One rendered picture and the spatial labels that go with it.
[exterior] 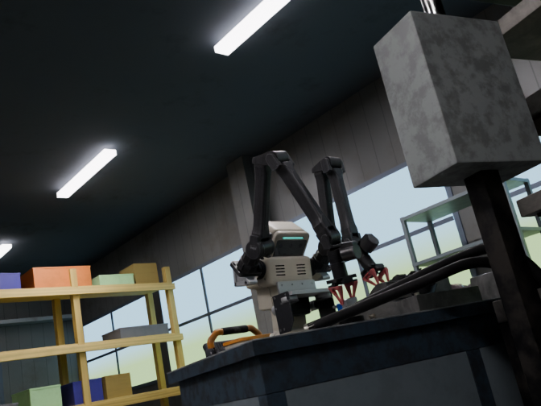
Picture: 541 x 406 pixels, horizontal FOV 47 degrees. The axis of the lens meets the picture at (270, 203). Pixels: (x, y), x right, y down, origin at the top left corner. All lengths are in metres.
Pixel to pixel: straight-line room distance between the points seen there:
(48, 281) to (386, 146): 3.97
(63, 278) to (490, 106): 6.30
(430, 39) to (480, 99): 0.19
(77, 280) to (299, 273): 4.97
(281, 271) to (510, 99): 1.39
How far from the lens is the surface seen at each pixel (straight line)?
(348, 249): 2.30
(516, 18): 1.91
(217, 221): 7.70
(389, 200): 5.75
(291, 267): 2.74
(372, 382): 1.66
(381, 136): 5.89
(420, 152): 1.53
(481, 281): 2.32
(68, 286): 7.42
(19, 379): 10.83
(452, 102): 1.52
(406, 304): 1.98
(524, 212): 1.86
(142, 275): 7.98
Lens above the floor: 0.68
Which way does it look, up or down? 16 degrees up
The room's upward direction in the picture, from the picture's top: 12 degrees counter-clockwise
